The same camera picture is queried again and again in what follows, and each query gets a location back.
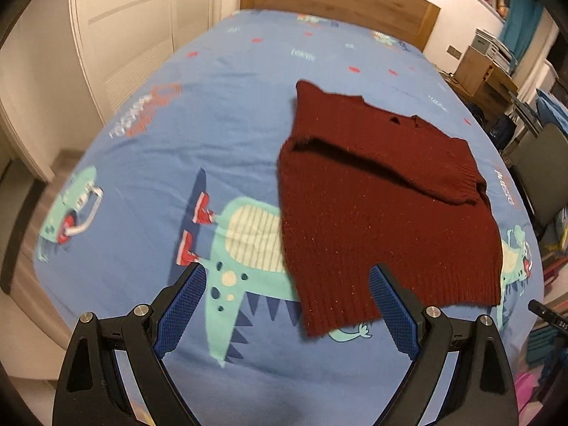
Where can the grey chair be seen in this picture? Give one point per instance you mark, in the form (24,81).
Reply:
(543,168)

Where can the white printer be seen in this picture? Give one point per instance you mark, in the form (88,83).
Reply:
(492,49)

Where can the white wardrobe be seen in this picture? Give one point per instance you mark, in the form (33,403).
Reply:
(133,22)

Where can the stack of teal clothes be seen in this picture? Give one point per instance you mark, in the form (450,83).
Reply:
(541,346)

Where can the pink cloth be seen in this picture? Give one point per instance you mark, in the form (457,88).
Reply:
(528,397)

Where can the dark bag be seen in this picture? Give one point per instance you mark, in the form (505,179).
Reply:
(501,131)

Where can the blue dinosaur printed blanket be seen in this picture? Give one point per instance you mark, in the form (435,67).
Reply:
(186,142)

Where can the teal window curtain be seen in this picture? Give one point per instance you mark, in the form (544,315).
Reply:
(521,17)

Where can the grey wall socket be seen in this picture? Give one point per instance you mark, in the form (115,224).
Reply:
(453,49)

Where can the wooden bedside cabinet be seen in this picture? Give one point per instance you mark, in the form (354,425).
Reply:
(481,80)

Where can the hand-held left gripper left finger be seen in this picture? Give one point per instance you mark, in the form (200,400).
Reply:
(184,306)

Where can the blue pillow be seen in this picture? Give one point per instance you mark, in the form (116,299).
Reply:
(552,106)

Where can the dark red knitted sweater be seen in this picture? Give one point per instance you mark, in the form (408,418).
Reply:
(377,213)

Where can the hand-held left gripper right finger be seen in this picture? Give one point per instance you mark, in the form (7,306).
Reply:
(392,308)

